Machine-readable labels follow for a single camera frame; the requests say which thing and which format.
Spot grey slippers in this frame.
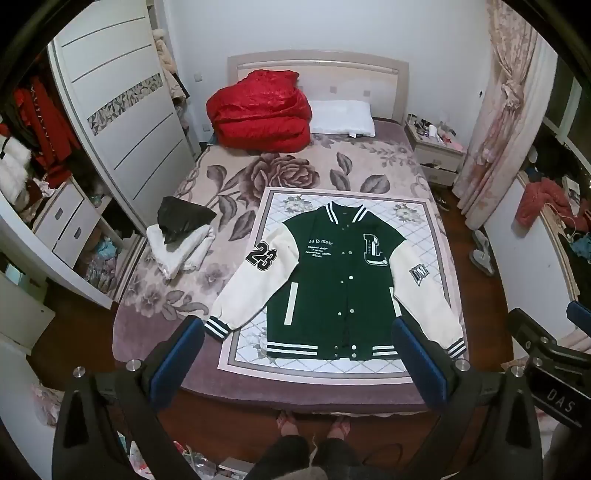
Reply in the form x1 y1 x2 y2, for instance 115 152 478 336
469 229 496 278

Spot white pillow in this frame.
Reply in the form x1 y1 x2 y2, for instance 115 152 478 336
308 99 377 139

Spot clutter on nightstand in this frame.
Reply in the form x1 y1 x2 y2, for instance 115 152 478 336
406 114 464 151

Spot person's foot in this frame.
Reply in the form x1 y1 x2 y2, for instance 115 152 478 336
276 412 302 438
329 414 352 440

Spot white drawer unit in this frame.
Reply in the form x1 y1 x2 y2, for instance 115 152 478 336
31 178 101 269

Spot floor clutter of bags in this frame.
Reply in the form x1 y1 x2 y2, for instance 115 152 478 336
122 440 252 480

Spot green and cream varsity jacket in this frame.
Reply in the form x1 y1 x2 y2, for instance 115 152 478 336
203 201 468 361

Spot white fluffy garment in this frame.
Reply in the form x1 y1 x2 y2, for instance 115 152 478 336
0 135 32 208

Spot white quilted floral mat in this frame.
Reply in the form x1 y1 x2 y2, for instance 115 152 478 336
217 186 457 385

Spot red jacket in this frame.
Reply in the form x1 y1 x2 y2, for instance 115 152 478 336
514 178 579 228

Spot floral mauve bed blanket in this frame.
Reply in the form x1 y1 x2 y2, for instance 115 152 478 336
112 117 468 415

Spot pink floral curtain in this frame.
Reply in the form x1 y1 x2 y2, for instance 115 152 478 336
451 0 555 232

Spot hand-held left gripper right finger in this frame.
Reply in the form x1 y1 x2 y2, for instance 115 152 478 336
392 316 543 480

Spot bed with beige headboard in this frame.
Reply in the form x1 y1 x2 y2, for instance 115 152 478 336
112 52 468 416

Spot person's left foot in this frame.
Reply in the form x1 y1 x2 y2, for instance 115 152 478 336
276 412 302 438

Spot black folded garment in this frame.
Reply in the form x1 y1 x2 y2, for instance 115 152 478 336
157 196 218 245

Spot red hanging clothes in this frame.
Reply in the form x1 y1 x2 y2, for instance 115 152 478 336
11 76 83 188

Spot folded white cloth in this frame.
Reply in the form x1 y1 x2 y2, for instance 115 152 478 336
147 224 216 280

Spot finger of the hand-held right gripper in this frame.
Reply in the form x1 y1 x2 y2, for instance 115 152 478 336
506 308 561 367
566 300 591 329

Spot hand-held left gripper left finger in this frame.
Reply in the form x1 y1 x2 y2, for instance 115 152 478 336
51 316 206 480

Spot white nightstand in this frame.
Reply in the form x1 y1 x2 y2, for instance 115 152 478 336
404 121 465 186

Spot person's right foot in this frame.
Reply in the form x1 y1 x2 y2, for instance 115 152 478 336
329 414 352 440

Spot white wardrobe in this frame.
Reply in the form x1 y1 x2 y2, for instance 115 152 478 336
0 0 199 310

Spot person's dark pants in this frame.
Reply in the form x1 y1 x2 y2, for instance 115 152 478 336
248 433 372 480

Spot red duvet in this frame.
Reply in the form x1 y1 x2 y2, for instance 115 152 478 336
206 69 313 154

